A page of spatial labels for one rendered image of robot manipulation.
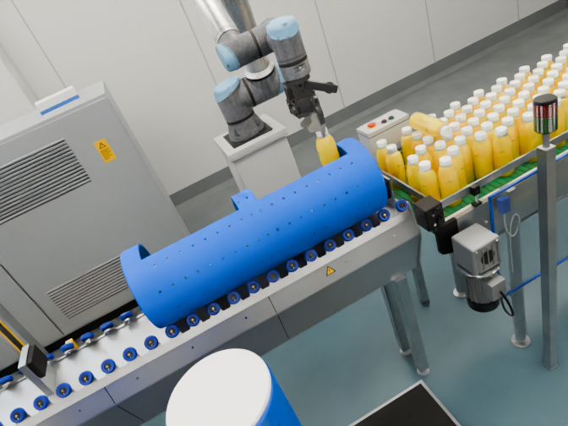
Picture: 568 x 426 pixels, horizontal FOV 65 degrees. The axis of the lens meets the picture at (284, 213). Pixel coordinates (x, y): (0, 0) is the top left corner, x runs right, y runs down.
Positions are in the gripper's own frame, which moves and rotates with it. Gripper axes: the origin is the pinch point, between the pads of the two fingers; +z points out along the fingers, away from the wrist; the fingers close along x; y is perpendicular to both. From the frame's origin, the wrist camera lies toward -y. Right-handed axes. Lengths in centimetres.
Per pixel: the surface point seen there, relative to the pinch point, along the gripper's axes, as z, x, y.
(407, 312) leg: 87, 11, -9
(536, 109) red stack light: 7, 37, -51
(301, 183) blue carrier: 9.9, 7.9, 14.7
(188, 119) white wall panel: 62, -279, 22
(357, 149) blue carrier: 9.0, 6.2, -8.1
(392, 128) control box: 24, -23, -38
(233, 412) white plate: 27, 58, 62
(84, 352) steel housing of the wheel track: 39, -7, 106
